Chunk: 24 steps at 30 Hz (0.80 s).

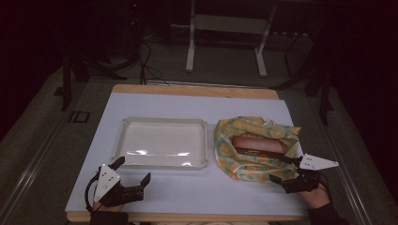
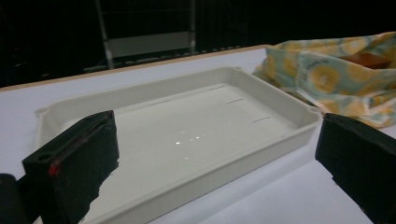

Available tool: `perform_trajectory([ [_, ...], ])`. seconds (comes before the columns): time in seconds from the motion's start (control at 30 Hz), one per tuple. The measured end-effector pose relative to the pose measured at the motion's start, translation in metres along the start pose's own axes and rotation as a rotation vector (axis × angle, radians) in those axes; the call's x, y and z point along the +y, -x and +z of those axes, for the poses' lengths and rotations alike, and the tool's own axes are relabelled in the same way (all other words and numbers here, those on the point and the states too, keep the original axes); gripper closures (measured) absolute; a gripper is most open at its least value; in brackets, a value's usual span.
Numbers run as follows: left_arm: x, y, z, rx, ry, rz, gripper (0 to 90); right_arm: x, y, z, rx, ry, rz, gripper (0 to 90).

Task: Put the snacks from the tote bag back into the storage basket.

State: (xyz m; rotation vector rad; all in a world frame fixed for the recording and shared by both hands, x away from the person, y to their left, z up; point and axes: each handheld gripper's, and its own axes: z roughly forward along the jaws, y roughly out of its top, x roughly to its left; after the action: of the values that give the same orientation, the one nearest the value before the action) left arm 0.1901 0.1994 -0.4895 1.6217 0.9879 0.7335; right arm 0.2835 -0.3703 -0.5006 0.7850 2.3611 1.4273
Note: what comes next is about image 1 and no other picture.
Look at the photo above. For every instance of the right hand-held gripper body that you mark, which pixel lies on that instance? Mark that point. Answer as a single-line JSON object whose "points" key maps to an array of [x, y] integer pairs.
{"points": [[316, 162]]}

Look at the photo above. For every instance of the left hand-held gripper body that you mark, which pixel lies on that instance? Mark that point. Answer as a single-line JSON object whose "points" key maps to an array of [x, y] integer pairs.
{"points": [[108, 181]]}

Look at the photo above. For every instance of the yellow patterned bag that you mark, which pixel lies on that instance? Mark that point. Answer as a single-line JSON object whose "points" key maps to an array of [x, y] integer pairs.
{"points": [[231, 165]]}

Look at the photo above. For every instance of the wooden table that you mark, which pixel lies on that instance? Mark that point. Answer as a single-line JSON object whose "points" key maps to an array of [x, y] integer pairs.
{"points": [[194, 90]]}

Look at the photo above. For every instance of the white table cover sheet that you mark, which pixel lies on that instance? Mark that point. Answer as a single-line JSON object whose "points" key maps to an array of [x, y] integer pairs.
{"points": [[187, 190]]}

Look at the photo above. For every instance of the black floor bracket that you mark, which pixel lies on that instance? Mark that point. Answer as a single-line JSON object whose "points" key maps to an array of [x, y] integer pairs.
{"points": [[79, 116]]}

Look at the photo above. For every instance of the white metal stand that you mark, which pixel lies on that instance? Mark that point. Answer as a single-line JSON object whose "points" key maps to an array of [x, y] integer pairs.
{"points": [[230, 23]]}

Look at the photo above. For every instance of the person's left hand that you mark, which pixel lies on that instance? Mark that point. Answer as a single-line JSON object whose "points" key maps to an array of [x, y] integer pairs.
{"points": [[108, 208]]}

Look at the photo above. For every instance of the white plastic tray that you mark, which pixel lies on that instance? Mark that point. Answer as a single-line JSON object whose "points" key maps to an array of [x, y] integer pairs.
{"points": [[162, 143]]}

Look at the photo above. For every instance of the brown box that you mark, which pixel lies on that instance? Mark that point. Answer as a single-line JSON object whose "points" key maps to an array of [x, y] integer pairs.
{"points": [[258, 145]]}

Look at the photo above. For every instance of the person's right hand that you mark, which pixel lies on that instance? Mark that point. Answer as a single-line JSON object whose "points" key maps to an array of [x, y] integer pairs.
{"points": [[317, 197]]}

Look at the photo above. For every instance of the black stand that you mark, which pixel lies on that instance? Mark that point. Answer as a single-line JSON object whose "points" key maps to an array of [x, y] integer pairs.
{"points": [[325, 93], [66, 84]]}

